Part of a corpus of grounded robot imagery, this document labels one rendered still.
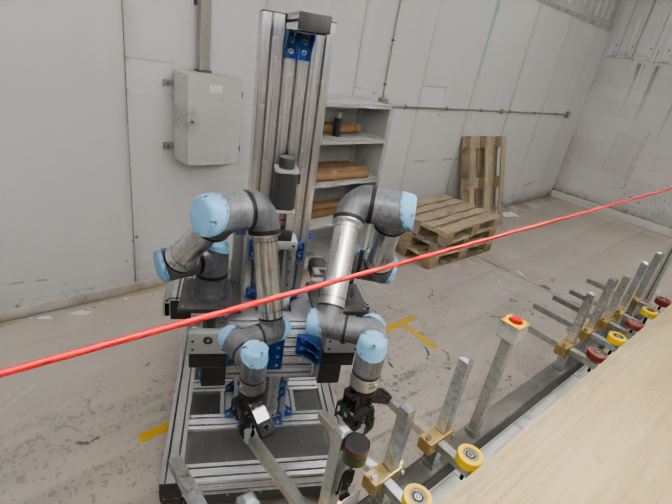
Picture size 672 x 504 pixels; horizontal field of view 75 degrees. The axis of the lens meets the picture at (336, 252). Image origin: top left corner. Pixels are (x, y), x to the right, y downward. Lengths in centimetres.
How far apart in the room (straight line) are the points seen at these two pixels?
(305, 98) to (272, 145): 20
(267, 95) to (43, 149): 187
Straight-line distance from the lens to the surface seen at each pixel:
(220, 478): 218
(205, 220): 121
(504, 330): 161
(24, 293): 358
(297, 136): 168
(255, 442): 146
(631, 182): 890
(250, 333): 136
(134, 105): 331
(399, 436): 136
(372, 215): 133
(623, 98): 896
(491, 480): 151
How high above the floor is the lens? 197
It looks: 25 degrees down
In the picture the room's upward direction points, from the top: 10 degrees clockwise
